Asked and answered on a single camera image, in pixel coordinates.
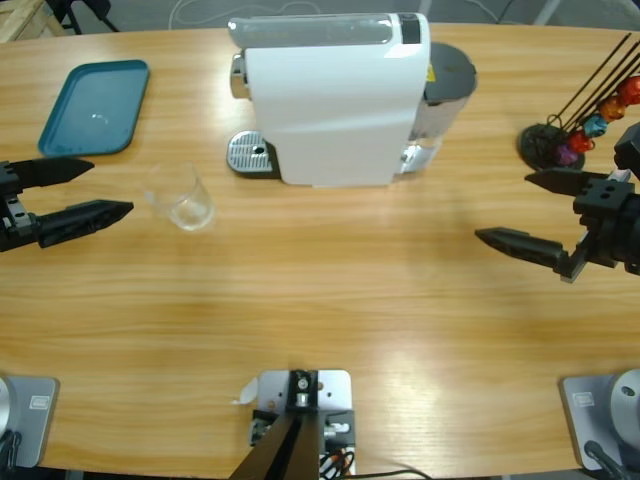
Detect purple coffee capsule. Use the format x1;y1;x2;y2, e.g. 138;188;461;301
555;144;584;167

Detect white floor cable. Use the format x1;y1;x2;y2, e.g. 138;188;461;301
469;0;501;24

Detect light wooden crate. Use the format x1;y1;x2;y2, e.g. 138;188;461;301
0;0;66;44

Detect teal plastic serving tray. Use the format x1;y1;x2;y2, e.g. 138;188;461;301
37;59;151;159

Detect black camera post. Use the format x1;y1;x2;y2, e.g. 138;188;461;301
228;369;321;480

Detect white paper tag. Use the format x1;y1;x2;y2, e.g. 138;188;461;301
230;377;260;407

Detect red coffee capsule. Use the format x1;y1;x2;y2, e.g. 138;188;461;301
567;131;596;154
615;75;640;107

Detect metal grid drip tray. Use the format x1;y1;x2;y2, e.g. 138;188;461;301
226;129;281;180

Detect white mounting block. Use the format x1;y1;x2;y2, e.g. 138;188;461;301
254;368;357;476

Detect clear glass cup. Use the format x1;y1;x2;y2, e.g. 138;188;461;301
143;162;217;233

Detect teal coffee capsule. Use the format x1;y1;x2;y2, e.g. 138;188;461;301
582;114;609;139

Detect black wire capsule holder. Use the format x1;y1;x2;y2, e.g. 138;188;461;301
517;32;640;179

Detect arm gripper body black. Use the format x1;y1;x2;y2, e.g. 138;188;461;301
572;172;640;275
0;159;44;253

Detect black cable at table edge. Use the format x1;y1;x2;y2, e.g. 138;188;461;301
349;468;434;480

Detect black base cable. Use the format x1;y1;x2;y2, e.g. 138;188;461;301
0;430;24;471
583;439;629;480

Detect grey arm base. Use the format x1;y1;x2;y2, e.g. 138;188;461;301
558;368;640;471
0;374;61;469

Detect red and black cable bundle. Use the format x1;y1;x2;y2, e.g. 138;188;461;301
319;446;357;477

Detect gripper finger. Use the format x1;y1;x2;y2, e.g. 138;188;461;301
524;168;609;197
18;157;96;191
474;227;589;285
35;199;135;250

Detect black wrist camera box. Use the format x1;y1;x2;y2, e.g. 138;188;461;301
613;122;640;174

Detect white capsule coffee machine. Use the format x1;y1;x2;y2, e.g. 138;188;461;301
227;12;444;190

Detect orange coffee capsule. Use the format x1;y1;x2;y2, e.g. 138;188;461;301
598;95;629;122

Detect black chair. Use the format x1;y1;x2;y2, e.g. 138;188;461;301
47;0;121;35

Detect coffee machine water tank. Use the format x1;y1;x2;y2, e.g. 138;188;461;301
409;42;479;149

